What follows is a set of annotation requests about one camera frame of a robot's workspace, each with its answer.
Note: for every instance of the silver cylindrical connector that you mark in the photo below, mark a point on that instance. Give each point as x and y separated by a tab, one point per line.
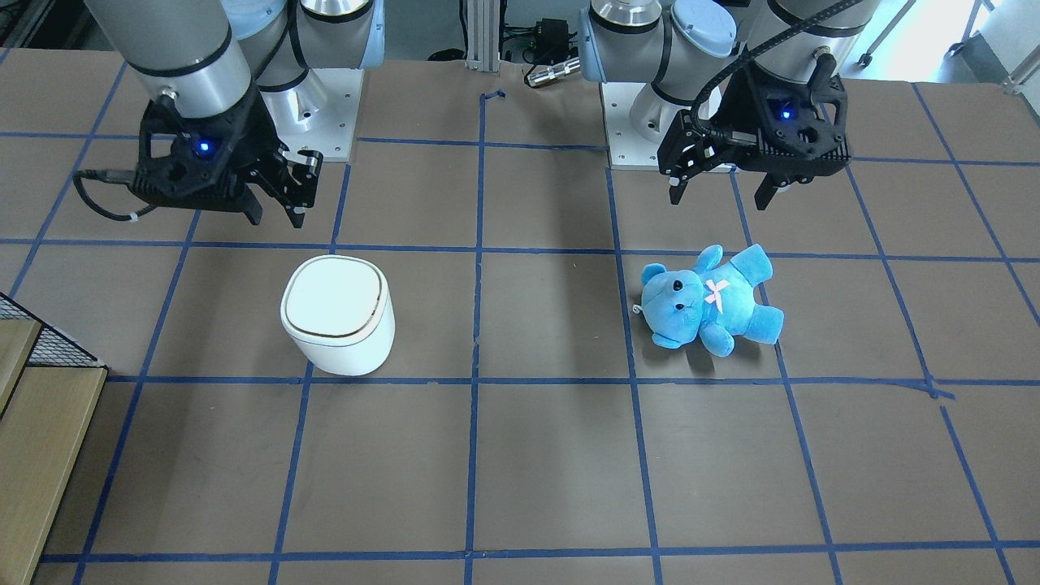
541	76

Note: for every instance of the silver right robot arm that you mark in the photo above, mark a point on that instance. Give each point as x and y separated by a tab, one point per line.
236	102

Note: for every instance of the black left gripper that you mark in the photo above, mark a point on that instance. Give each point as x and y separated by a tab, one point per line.
725	106

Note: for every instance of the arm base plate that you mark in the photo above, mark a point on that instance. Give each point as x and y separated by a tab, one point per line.
635	121
319	113

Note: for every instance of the aluminium frame post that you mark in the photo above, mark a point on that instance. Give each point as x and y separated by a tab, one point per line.
482	25

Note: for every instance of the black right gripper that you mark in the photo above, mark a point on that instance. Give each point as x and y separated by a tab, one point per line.
253	140

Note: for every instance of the white trash can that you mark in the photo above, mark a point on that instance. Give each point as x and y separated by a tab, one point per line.
338	311

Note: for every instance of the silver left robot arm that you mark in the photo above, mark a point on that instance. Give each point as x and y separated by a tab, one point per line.
687	51

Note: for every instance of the black power brick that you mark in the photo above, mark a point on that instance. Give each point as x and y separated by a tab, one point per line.
550	35

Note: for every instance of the blue teddy bear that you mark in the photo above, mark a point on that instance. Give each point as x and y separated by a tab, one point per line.
713	301

